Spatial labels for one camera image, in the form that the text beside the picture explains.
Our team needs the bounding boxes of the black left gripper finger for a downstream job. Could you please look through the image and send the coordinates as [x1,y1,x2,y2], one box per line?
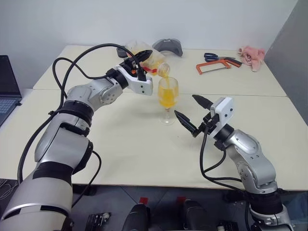
[134,49,154,63]

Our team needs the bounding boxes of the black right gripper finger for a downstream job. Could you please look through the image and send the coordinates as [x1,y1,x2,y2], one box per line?
[174,110,199,138]
[192,94,215,110]

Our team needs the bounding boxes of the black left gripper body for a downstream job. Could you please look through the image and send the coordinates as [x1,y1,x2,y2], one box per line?
[119,53,146,75]

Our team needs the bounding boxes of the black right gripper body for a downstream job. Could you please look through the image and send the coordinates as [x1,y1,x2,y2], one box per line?
[193,112,220,139]

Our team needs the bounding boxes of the clear bottle with orange juice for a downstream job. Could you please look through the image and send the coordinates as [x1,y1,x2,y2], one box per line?
[125,40,172,79]

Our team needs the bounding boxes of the clear wine glass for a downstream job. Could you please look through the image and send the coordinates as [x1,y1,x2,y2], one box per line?
[157,77,180,126]

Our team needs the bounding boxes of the orange hacksaw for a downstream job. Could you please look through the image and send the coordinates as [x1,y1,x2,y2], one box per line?
[195,59,244,76]

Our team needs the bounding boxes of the pink plush cloth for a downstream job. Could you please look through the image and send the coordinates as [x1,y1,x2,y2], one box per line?
[238,46,266,73]

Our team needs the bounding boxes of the grey partition panel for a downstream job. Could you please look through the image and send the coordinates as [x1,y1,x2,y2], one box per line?
[263,0,308,126]

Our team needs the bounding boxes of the dark laptop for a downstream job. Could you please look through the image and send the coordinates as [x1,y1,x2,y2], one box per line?
[0,55,23,128]

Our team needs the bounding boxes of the small dark metal mechanism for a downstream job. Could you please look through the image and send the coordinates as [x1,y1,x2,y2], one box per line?
[85,211,112,231]

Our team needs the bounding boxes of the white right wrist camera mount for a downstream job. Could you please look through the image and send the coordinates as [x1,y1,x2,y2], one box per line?
[207,97,235,140]

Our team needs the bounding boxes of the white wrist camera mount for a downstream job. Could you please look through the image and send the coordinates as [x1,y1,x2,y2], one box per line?
[115,64,154,96]
[207,97,235,140]

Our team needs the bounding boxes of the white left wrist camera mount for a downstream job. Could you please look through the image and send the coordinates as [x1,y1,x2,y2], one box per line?
[115,64,154,96]

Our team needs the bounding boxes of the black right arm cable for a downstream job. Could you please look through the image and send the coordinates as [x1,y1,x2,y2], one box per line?
[199,126,253,231]

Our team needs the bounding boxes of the blue handled scissors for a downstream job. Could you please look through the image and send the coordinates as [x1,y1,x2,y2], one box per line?
[204,52,237,62]

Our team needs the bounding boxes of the thin white wires bundle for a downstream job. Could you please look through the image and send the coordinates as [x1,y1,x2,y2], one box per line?
[0,179,19,201]

